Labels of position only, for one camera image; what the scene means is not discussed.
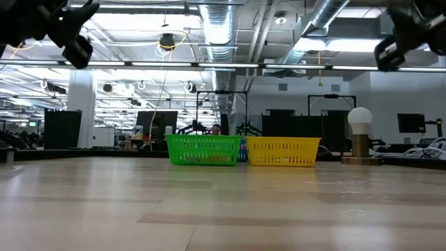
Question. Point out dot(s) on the white pillar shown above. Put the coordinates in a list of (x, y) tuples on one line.
[(81, 101)]

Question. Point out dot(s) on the long light strip bar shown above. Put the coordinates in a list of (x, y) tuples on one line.
[(226, 65)]

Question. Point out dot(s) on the green plastic basket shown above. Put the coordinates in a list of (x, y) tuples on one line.
[(203, 150)]

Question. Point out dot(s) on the white low cabinet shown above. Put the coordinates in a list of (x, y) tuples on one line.
[(103, 136)]

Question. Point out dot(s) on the yellow plastic basket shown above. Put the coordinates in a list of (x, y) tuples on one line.
[(282, 150)]

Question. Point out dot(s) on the black cabinet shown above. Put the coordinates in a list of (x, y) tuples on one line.
[(62, 129)]

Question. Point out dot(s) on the bulb lamp on round base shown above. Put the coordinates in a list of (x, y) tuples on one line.
[(360, 144)]

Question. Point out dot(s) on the small black monitor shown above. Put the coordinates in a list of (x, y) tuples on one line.
[(411, 122)]

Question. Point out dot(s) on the black ceiling camera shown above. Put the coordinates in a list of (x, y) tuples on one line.
[(167, 41)]

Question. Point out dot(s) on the black partition panel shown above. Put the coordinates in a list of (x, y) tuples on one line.
[(285, 125)]

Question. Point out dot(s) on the black background robot arm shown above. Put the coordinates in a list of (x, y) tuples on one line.
[(249, 129), (193, 127)]

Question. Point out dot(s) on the white plastic bottle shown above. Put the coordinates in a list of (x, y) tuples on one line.
[(168, 130), (138, 132)]

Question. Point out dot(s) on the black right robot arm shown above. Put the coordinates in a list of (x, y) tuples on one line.
[(437, 21)]

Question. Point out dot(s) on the blue plastic basket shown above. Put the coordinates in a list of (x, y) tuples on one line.
[(242, 150)]

